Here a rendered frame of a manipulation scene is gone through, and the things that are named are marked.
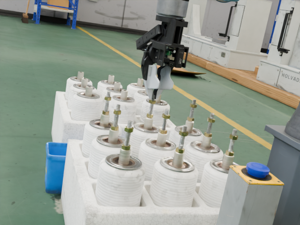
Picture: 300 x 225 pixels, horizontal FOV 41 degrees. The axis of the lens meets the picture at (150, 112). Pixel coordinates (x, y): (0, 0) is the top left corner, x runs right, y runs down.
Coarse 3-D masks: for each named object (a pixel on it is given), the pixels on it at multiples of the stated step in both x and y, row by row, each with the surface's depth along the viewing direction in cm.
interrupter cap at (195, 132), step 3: (177, 126) 113; (180, 126) 114; (177, 129) 110; (180, 129) 111; (192, 129) 113; (195, 129) 113; (192, 132) 111; (195, 132) 111; (198, 132) 111; (201, 132) 111; (189, 135) 107; (192, 135) 108; (195, 135) 108; (198, 135) 109
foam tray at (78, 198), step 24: (72, 144) 107; (72, 168) 97; (72, 192) 94; (144, 192) 87; (72, 216) 91; (96, 216) 75; (120, 216) 77; (144, 216) 78; (168, 216) 80; (192, 216) 81; (216, 216) 83
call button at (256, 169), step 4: (248, 164) 70; (252, 164) 71; (256, 164) 71; (260, 164) 71; (248, 168) 70; (252, 168) 69; (256, 168) 69; (260, 168) 69; (264, 168) 70; (268, 168) 70; (248, 172) 70; (252, 172) 69; (256, 172) 69; (260, 172) 69; (264, 172) 69; (268, 172) 69; (256, 176) 69; (260, 176) 69; (264, 176) 70
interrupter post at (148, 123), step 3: (147, 117) 107; (147, 120) 106; (150, 120) 106; (144, 123) 107; (147, 123) 106; (150, 123) 106; (144, 126) 107; (147, 126) 106; (150, 126) 106; (147, 129) 106; (150, 129) 107
